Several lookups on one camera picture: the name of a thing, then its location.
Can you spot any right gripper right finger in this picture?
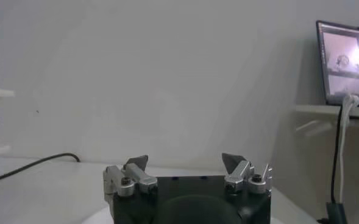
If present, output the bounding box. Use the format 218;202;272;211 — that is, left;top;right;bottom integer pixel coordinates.
221;152;273;195

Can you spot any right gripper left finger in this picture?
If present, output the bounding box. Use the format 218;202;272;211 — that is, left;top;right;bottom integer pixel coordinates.
102;154;158;197

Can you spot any white round plate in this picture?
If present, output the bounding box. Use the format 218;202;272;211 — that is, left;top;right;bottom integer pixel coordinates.
81;205;290;224

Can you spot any white laptop side table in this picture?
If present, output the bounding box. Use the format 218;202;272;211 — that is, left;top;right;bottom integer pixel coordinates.
294;104;359;138

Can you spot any black power adapter block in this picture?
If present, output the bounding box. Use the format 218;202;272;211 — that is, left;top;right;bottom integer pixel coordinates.
325;201;349;224

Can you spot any open grey laptop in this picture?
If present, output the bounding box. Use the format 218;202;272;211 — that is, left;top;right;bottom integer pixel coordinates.
315;19;359;107

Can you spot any black laptop power cable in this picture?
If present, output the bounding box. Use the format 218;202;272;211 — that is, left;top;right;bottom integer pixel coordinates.
330;105;344;204

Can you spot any black cooker power cord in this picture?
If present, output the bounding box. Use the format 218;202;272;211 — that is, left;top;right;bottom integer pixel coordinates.
0;152;81;184

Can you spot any white laptop cable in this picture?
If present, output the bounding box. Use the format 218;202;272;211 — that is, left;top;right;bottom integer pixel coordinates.
339;94;359;195

